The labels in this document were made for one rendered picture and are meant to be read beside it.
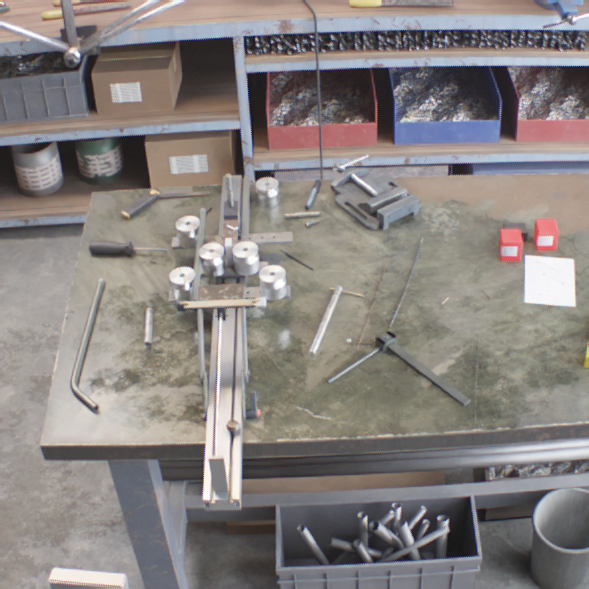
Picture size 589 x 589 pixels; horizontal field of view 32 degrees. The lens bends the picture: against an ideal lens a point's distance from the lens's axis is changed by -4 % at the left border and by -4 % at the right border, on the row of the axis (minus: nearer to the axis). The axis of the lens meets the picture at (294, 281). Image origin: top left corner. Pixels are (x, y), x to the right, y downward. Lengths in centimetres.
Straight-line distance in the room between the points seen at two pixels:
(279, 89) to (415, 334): 191
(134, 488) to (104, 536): 80
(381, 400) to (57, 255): 205
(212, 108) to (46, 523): 147
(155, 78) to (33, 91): 42
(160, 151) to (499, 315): 183
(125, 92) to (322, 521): 161
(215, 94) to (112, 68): 37
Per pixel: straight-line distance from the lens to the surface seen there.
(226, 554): 280
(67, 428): 195
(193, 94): 362
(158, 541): 224
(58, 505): 298
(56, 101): 358
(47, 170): 382
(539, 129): 365
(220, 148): 364
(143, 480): 207
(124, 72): 349
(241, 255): 210
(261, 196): 235
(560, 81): 394
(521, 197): 241
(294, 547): 273
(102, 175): 383
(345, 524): 265
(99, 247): 228
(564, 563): 260
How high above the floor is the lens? 230
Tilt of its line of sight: 41 degrees down
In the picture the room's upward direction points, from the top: 3 degrees counter-clockwise
